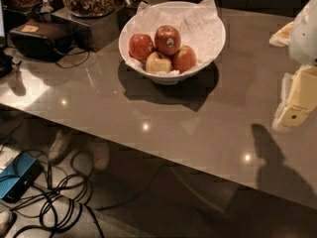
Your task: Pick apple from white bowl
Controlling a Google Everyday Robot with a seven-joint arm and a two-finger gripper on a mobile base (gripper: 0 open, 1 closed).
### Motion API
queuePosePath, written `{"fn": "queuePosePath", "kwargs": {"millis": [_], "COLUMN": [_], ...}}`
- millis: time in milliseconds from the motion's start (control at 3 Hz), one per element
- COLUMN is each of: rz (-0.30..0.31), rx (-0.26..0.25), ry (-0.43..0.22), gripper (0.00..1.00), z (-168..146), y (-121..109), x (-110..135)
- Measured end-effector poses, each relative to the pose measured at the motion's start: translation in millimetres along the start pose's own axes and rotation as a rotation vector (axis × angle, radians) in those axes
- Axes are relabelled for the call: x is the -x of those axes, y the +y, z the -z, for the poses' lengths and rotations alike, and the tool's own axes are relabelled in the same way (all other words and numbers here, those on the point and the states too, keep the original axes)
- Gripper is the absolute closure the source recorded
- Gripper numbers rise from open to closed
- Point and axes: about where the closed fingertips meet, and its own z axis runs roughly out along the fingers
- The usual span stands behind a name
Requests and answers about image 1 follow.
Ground white shoe right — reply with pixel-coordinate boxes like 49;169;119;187
89;141;110;172

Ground white bowl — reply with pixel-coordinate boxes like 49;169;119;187
118;0;227;85

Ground red apple left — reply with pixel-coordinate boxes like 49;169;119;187
129;34;155;60

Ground dark pedestal block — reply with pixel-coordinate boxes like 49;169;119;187
53;8;120;52

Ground red apple with sticker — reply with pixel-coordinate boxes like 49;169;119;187
155;25;181;56

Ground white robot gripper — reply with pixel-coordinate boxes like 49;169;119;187
268;0;317;132

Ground white shoe left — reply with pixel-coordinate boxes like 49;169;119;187
48;130;72;165

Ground black device box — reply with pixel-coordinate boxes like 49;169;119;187
9;20;73;61

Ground blue box on floor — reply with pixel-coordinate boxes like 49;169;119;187
0;153;43;203

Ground red apple right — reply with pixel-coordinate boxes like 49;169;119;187
171;46;197;72

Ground black coiled cable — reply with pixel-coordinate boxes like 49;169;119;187
0;121;107;238

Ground white paper liner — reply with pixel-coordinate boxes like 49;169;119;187
124;0;220;77

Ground white shoe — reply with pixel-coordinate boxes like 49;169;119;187
89;141;110;172
48;130;72;165

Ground metal scoop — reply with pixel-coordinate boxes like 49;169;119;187
40;0;53;14

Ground yellowish apple front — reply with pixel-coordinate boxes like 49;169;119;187
146;52;172;74

